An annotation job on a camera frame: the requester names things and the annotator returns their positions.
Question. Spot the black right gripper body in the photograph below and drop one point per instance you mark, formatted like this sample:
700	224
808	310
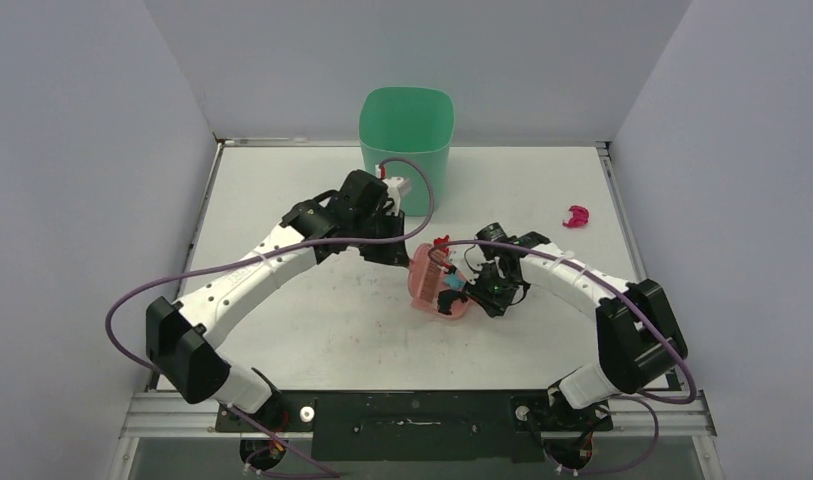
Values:
475	291

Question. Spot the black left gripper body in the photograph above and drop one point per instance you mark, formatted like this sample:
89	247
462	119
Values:
380	225

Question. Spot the pink dustpan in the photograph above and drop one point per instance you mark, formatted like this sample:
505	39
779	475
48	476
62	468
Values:
459	310

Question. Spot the pink hand brush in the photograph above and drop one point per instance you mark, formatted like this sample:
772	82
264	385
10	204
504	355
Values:
428	268

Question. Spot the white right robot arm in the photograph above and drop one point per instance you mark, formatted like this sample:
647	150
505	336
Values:
638	338

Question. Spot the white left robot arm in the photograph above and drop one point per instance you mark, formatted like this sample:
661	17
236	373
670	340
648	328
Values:
182	337

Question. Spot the light blue paper scrap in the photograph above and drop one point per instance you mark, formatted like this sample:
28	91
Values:
453	282

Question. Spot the black paper scrap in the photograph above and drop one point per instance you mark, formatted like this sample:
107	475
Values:
447	299

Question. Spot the red paper scrap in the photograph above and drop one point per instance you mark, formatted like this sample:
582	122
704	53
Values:
441	242

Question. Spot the green plastic waste bin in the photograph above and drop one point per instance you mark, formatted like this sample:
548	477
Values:
414	126

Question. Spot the magenta paper scrap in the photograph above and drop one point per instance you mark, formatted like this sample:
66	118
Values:
579	217

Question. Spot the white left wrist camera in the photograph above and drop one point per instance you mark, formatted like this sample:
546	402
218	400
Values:
397	189

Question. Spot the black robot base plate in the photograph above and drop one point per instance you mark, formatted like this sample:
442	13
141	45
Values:
430	425

